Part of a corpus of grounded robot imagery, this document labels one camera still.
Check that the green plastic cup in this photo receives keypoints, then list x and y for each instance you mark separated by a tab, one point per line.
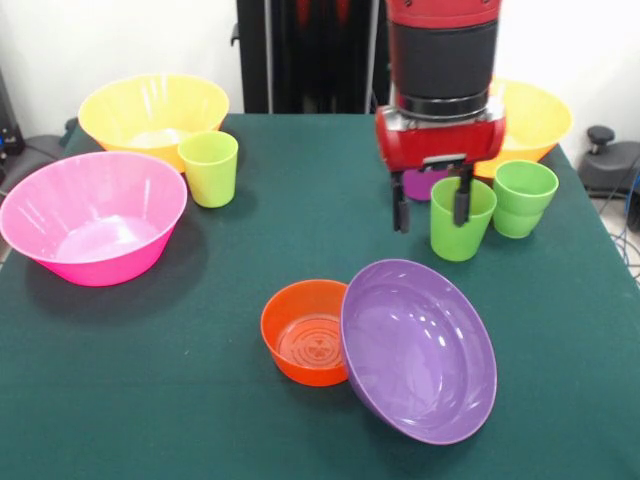
209	175
460	240
525	200

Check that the black knobbed stand base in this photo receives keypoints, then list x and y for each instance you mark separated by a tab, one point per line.
615	165

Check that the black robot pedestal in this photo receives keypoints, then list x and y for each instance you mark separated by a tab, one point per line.
310	50

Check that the purple plastic bowl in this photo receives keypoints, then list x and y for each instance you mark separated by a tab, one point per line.
420	360

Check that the large orange plastic bowl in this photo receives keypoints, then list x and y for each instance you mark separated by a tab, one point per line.
150	110
535	125

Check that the purple plastic cup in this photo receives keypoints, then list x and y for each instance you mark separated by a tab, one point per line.
420	185

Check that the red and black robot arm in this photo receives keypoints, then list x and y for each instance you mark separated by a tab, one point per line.
442	60

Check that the large pink plastic bowl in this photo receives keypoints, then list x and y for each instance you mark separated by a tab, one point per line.
90	240

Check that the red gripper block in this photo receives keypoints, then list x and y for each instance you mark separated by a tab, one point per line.
440	145

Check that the black equipment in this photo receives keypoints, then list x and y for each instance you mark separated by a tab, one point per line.
10	115

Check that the small red plastic bowl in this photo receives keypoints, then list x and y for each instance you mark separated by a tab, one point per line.
295	350

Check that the dark green table cloth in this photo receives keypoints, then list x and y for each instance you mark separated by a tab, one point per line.
150	400

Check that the grey round stand base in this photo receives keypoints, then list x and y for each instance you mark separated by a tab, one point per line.
42	147

